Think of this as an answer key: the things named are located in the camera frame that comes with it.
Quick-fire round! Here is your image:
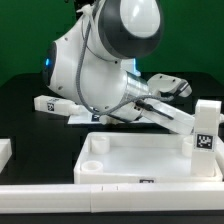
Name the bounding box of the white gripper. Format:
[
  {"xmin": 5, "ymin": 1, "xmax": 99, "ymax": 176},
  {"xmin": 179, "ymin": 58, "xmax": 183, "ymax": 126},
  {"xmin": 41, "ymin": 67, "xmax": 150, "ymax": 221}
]
[{"xmin": 139, "ymin": 99, "xmax": 195, "ymax": 135}]

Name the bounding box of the white desk top tray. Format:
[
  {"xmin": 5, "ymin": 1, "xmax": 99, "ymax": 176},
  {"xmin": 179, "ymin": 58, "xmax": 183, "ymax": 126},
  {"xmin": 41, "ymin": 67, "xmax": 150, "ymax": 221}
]
[{"xmin": 73, "ymin": 132, "xmax": 224, "ymax": 184}]

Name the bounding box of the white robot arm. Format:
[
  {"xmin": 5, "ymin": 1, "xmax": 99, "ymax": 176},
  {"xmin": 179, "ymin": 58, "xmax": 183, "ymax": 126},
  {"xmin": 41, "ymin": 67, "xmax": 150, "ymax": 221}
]
[{"xmin": 43, "ymin": 0, "xmax": 194, "ymax": 135}]

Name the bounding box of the white marker sheet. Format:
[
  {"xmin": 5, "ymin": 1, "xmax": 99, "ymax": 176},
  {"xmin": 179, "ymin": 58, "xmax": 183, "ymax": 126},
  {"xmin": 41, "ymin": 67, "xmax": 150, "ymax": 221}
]
[{"xmin": 68, "ymin": 113, "xmax": 152, "ymax": 125}]

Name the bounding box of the white left barrier block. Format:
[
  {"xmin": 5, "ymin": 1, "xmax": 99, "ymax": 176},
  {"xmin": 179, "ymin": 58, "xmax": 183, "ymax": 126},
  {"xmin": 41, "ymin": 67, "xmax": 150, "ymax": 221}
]
[{"xmin": 0, "ymin": 139, "xmax": 12, "ymax": 173}]

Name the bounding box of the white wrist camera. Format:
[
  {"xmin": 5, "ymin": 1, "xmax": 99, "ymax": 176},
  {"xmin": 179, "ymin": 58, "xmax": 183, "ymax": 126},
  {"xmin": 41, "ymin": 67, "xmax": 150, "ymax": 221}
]
[{"xmin": 147, "ymin": 73, "xmax": 192, "ymax": 97}]

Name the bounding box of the white front barrier rail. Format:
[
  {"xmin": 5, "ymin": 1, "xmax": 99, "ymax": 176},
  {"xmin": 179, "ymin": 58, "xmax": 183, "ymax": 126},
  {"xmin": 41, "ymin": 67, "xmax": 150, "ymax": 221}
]
[{"xmin": 0, "ymin": 182, "xmax": 224, "ymax": 214}]

